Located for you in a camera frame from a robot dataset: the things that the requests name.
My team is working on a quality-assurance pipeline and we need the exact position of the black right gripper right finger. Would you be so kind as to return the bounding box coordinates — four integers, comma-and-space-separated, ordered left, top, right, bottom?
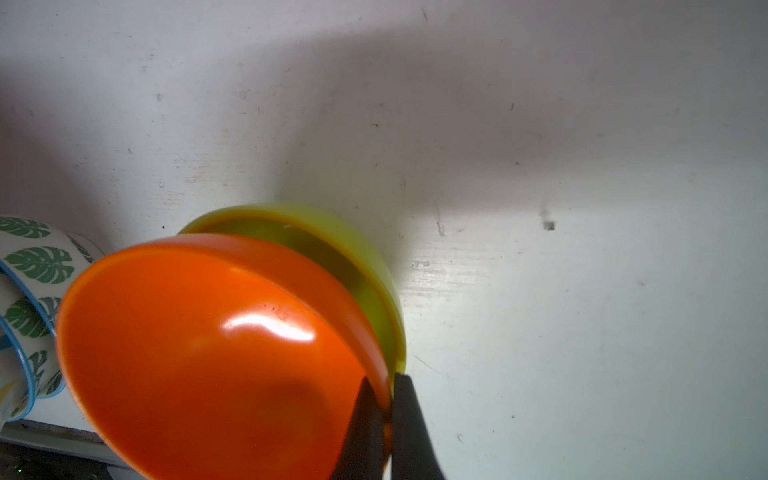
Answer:
391, 373, 446, 480

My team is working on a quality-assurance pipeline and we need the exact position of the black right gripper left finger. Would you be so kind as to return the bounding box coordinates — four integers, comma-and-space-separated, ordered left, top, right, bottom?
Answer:
330, 377, 385, 480

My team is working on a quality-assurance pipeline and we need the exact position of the orange plastic bowl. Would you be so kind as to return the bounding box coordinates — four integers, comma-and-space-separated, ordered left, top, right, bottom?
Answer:
56, 234, 392, 479

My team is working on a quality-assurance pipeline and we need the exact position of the green leaf bowl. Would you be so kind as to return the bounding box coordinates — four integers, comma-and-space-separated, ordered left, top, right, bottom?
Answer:
1, 277, 35, 426
1, 214, 104, 399

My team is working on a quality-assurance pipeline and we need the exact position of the lime green plastic bowl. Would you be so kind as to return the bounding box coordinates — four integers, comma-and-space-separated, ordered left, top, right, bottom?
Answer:
180, 203, 407, 375

